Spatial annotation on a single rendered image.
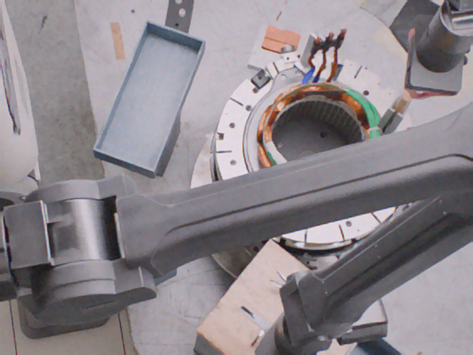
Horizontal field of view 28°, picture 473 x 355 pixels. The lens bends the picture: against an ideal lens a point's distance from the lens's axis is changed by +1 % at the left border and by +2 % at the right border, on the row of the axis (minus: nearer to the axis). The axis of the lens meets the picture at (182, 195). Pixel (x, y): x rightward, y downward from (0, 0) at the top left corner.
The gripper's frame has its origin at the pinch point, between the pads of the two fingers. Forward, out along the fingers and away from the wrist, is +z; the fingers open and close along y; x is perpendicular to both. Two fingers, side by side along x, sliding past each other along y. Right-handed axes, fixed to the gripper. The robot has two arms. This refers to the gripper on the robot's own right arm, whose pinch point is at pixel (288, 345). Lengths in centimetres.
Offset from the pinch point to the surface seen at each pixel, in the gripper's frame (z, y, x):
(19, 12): 117, 47, 117
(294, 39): 38, 55, 35
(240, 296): 11.8, 3.3, 10.2
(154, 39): 15, 30, 50
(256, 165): 7.9, 20.9, 20.9
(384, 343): 14.0, 11.9, -11.5
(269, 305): 11.9, 5.0, 5.8
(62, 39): 117, 49, 103
